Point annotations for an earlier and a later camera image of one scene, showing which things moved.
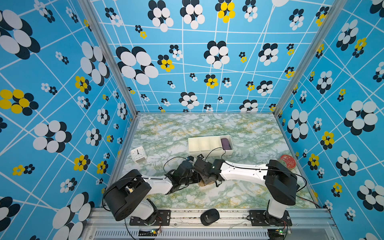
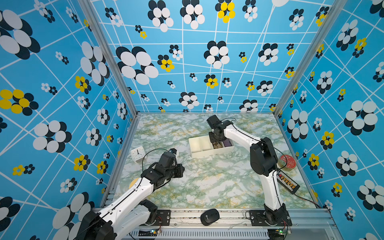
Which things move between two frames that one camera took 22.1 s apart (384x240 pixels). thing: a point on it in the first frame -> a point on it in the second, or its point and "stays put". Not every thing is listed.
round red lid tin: [288, 161] stays put
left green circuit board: [153, 232] stays put
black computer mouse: [209, 216] stays put
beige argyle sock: [201, 184] -> [216, 145]
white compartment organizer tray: [198, 145] stays put
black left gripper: [197, 178] -> [179, 167]
